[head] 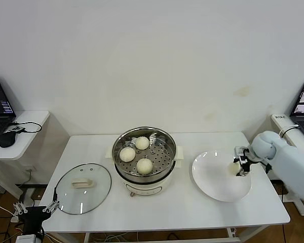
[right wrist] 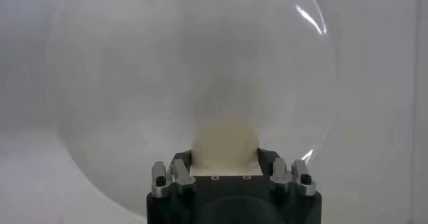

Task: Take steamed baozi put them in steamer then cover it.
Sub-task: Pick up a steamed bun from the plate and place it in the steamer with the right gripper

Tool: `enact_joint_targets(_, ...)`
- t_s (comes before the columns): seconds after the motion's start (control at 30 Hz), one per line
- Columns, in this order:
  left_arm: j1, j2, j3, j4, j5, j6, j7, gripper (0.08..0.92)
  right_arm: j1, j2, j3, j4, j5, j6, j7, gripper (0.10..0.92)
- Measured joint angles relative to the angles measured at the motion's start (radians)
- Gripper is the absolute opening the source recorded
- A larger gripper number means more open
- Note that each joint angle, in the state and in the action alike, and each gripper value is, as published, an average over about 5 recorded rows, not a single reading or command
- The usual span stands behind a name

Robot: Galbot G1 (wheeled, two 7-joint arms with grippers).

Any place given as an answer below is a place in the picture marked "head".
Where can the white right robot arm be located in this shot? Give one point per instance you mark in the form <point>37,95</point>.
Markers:
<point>294,167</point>

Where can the stainless steel steamer basket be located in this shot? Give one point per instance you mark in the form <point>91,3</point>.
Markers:
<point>164,149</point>

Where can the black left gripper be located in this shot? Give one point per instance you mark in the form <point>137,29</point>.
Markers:
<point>31,215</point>

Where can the round glass pot lid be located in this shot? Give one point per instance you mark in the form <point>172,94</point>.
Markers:
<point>98,182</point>

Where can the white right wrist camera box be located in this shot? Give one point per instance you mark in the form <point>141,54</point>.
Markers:
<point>239,151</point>

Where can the white steamed baozi bun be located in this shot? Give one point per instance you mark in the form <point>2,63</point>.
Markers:
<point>144,166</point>
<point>142,143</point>
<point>127,154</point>
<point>233,168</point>

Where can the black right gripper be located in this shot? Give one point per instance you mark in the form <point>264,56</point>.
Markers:
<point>246,163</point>

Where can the white electric cooker base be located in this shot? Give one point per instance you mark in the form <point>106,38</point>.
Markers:
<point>147,186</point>

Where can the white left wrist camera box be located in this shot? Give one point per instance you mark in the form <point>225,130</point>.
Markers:
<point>25,238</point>

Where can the white floor power strip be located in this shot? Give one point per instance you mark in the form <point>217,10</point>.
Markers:
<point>14,219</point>

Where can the black computer mouse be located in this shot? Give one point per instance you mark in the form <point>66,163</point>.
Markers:
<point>7,139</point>

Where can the small printed label sticker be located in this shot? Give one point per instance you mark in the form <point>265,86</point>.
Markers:
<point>280,117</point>

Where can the large white table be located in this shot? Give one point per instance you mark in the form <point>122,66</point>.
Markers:
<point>167,215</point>

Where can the small white side table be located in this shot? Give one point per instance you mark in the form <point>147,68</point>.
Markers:
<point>33,121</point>
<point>277,124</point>

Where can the round white plate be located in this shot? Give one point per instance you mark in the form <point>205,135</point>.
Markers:
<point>210,174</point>

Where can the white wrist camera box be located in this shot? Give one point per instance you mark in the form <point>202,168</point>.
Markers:
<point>25,238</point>
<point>239,151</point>

